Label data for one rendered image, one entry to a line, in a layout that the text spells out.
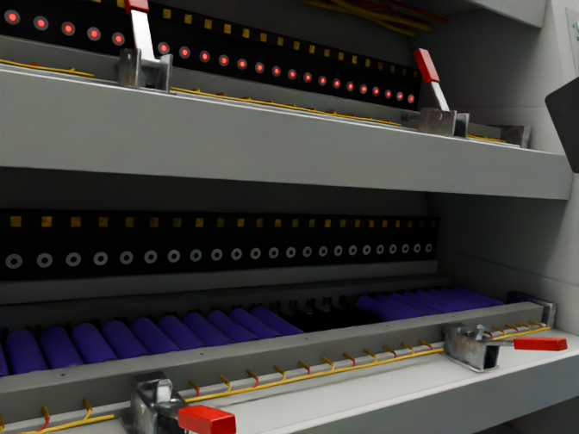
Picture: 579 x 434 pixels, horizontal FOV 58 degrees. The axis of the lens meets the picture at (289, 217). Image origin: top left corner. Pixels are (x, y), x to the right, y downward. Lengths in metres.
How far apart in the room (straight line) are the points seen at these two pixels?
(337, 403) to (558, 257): 0.34
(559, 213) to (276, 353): 0.37
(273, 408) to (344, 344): 0.09
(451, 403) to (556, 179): 0.27
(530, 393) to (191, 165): 0.35
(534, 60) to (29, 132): 0.53
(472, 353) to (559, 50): 0.35
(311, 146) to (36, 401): 0.22
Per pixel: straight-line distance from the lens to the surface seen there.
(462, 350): 0.46
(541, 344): 0.42
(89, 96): 0.29
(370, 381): 0.39
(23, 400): 0.31
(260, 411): 0.33
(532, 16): 0.65
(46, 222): 0.42
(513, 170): 0.52
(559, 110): 0.20
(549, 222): 0.62
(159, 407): 0.28
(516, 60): 0.67
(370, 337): 0.41
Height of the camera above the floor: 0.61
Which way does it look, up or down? 8 degrees up
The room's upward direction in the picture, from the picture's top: 5 degrees counter-clockwise
